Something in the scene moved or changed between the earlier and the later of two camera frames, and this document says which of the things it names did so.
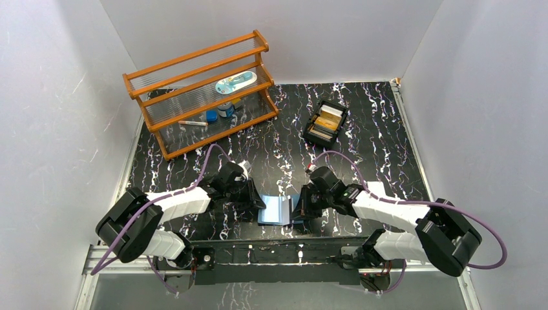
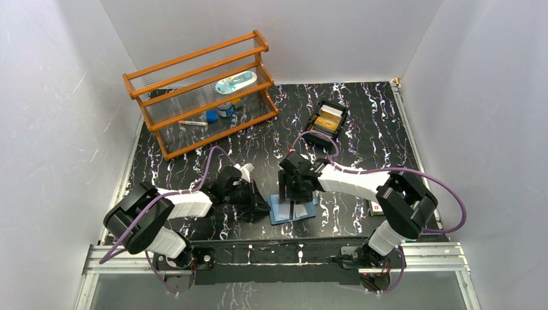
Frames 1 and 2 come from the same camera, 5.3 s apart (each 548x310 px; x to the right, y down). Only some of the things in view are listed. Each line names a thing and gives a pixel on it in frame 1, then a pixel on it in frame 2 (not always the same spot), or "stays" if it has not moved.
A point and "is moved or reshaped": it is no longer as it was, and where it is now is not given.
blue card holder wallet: x=276 y=210 is moved or reshaped
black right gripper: x=303 y=210 -> x=284 y=178
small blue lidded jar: x=226 y=110 stays
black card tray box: x=325 y=126 stays
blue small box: x=211 y=116 stays
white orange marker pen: x=194 y=123 stays
